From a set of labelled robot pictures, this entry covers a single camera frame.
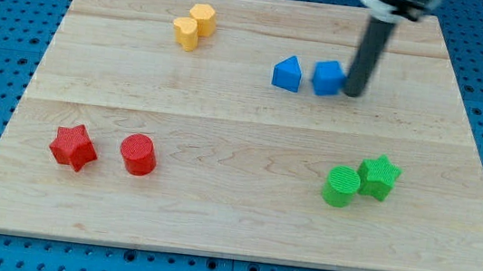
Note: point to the red star block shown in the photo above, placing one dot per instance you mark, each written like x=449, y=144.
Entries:
x=73, y=147

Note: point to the blue pentagon block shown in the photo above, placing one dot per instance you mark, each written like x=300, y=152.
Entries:
x=328, y=78

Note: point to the green star block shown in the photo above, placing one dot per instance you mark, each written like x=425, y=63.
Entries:
x=378, y=177

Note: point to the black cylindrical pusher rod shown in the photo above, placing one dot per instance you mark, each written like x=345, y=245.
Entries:
x=374, y=40

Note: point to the red cylinder block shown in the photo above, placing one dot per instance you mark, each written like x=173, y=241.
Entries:
x=137, y=151

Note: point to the yellow hexagon block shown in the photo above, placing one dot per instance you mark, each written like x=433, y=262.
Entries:
x=205, y=16

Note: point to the blue triangle block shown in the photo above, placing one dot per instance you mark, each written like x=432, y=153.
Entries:
x=287, y=74

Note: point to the yellow heart block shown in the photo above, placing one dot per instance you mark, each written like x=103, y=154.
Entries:
x=186, y=33

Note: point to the green cylinder block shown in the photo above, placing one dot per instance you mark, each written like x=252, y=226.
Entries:
x=340, y=186

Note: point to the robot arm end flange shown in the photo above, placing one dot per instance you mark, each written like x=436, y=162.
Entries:
x=392, y=11

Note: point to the wooden board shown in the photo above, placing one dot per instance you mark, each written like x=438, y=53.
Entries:
x=241, y=163

